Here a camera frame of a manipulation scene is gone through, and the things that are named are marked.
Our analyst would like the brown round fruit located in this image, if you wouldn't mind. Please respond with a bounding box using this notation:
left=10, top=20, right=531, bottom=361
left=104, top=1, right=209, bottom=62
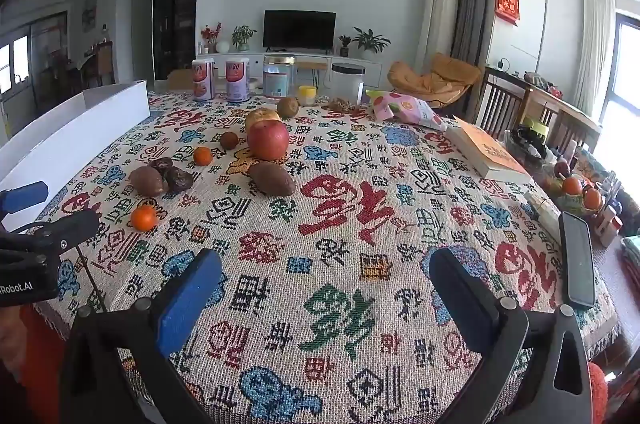
left=129, top=166, right=168, bottom=198

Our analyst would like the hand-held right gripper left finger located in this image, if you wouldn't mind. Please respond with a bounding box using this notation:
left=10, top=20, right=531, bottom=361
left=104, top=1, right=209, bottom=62
left=59, top=248, right=223, bottom=424

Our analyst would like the orange cover book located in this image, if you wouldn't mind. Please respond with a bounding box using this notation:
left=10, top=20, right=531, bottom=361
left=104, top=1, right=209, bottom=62
left=445, top=116, right=532, bottom=183

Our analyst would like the pile of walnuts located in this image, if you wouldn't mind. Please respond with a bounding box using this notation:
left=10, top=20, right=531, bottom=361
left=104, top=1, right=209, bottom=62
left=327, top=98, right=368, bottom=115

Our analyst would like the glass jar with gold lid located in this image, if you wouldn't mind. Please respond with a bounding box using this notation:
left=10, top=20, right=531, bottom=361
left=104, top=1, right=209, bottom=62
left=263, top=54, right=297, bottom=99

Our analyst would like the person's left forearm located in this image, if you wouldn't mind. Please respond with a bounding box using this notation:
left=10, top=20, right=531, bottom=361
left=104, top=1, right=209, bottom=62
left=0, top=304, right=67, bottom=424

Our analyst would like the white cardboard box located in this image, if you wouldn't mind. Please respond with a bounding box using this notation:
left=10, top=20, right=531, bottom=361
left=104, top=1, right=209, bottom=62
left=0, top=79, right=151, bottom=196

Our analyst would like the black television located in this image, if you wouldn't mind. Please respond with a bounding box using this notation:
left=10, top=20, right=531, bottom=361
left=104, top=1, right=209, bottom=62
left=263, top=10, right=337, bottom=51

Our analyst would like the white sheer curtain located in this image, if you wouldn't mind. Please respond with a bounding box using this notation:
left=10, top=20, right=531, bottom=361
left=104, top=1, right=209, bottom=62
left=572, top=0, right=616, bottom=115

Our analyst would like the framed wall picture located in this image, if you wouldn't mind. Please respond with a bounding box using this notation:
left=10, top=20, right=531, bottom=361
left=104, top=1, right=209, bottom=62
left=81, top=0, right=98, bottom=32

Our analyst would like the large leafy potted plant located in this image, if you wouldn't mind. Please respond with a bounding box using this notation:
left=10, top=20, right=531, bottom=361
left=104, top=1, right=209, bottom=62
left=352, top=27, right=391, bottom=60

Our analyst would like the red fuzzy clothing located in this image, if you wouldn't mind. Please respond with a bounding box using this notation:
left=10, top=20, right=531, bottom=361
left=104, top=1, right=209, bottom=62
left=587, top=361, right=609, bottom=424

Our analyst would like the red apple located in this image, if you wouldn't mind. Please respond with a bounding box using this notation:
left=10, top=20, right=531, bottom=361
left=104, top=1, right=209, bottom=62
left=246, top=119, right=291, bottom=161

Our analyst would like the black smartphone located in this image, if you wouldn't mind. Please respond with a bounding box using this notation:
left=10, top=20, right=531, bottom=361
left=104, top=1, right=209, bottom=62
left=558, top=211, right=597, bottom=309

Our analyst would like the small white carton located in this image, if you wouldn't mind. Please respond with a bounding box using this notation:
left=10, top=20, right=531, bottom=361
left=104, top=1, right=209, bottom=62
left=524, top=191, right=562, bottom=245

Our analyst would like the purple and orange can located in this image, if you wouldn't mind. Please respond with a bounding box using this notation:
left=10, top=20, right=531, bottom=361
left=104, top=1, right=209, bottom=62
left=225, top=58, right=250, bottom=102
left=192, top=58, right=216, bottom=101

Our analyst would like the orange lounge chair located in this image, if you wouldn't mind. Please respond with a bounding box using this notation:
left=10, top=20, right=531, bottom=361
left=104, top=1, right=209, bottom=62
left=387, top=53, right=483, bottom=107

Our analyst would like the pink snack bag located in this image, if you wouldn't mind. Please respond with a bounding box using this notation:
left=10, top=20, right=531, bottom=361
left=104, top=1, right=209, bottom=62
left=366, top=89, right=448, bottom=132

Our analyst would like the fruit basket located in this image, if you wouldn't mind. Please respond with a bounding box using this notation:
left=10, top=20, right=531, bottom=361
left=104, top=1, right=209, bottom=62
left=550, top=159, right=606, bottom=217

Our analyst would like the clear plastic jar black lid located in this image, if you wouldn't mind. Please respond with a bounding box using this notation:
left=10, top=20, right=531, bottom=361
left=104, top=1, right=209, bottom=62
left=331, top=62, right=366, bottom=102

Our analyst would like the covered standing air conditioner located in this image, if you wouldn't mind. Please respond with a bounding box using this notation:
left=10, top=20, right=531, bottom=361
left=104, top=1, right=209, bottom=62
left=415, top=0, right=460, bottom=60

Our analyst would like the black tall cabinet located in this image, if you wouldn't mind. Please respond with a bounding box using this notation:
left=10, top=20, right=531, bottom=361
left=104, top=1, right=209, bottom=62
left=152, top=0, right=206, bottom=81

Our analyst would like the wooden chair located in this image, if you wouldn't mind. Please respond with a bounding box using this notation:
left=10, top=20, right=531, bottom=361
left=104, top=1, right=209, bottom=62
left=472, top=66, right=533, bottom=140
left=485, top=64, right=603, bottom=150

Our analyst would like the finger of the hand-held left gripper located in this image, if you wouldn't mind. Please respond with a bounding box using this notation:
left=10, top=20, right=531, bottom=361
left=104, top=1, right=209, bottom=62
left=0, top=181, right=50, bottom=230
left=30, top=209, right=101, bottom=253

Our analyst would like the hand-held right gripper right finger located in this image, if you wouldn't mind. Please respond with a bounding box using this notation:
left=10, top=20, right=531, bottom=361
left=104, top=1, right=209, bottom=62
left=428, top=246, right=593, bottom=424

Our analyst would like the red wall hanging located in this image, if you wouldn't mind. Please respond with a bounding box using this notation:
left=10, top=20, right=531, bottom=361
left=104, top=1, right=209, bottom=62
left=496, top=0, right=521, bottom=26

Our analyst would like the black desk organizer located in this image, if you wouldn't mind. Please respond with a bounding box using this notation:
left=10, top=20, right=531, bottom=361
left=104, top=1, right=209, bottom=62
left=505, top=119, right=556, bottom=165

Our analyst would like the red flower plant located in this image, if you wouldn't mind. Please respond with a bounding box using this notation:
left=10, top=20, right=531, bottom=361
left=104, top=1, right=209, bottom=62
left=201, top=23, right=222, bottom=54

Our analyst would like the brown cardboard box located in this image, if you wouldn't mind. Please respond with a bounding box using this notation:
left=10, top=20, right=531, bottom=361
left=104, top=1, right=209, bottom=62
left=166, top=68, right=198, bottom=92

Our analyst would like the green potted plant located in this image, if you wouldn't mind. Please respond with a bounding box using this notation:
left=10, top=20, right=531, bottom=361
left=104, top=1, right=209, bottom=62
left=231, top=25, right=257, bottom=52

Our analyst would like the white television cabinet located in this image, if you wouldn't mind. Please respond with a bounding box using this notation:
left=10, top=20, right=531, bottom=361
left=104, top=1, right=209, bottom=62
left=196, top=49, right=383, bottom=91

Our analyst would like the wrinkled yellow apple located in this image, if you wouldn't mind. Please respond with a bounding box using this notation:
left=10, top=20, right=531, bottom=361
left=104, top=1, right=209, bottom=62
left=244, top=108, right=282, bottom=131

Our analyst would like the printed woven tablecloth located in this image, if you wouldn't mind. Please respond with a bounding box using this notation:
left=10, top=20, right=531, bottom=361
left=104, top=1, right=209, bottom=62
left=30, top=91, right=621, bottom=424

